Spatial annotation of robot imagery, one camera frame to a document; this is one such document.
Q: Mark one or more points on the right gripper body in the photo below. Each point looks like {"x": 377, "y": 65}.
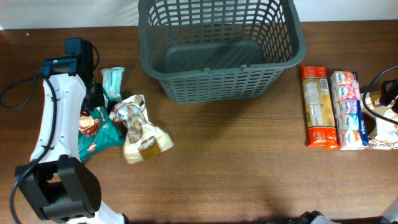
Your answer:
{"x": 388, "y": 91}

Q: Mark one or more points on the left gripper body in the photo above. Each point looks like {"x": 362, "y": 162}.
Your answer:
{"x": 92, "y": 101}

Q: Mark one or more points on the light teal wipes packet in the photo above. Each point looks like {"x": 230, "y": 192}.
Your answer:
{"x": 112, "y": 80}

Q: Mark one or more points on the green Nescafe coffee bag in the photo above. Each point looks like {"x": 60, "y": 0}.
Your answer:
{"x": 97, "y": 133}

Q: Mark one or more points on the beige brown snack bag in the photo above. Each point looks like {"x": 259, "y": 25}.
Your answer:
{"x": 384, "y": 135}
{"x": 143, "y": 140}

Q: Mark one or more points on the orange biscuit package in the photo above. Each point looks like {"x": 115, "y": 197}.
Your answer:
{"x": 321, "y": 125}

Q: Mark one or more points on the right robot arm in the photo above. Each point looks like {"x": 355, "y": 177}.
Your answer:
{"x": 388, "y": 216}

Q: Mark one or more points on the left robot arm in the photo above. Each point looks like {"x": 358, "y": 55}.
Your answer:
{"x": 55, "y": 182}

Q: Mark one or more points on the grey plastic mesh basket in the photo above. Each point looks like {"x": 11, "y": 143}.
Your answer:
{"x": 218, "y": 50}

